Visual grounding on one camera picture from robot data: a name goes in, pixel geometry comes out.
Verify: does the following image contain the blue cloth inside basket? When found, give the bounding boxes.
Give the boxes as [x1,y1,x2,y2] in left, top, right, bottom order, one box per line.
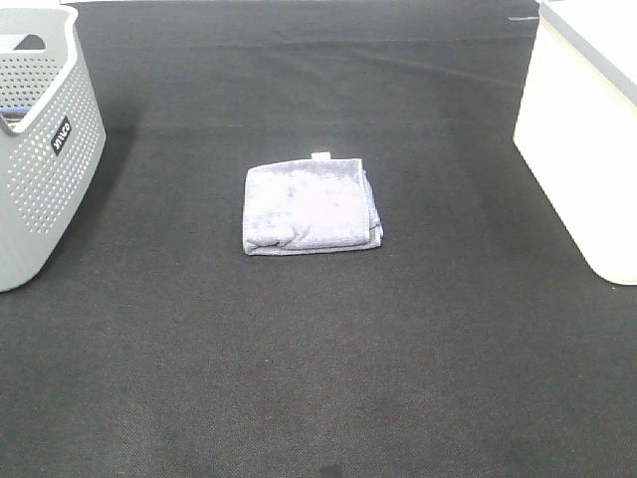
[0,107,30,125]

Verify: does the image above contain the black table mat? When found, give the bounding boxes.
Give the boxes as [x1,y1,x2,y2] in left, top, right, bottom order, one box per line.
[1,1,636,477]

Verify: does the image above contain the white plastic storage bin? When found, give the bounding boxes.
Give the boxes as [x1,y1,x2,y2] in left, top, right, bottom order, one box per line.
[514,1,636,285]

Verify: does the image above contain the lavender towel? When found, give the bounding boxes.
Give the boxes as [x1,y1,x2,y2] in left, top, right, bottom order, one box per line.
[242,152,384,256]

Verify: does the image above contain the grey perforated laundry basket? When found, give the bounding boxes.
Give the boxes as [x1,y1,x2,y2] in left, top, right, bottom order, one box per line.
[1,1,106,291]

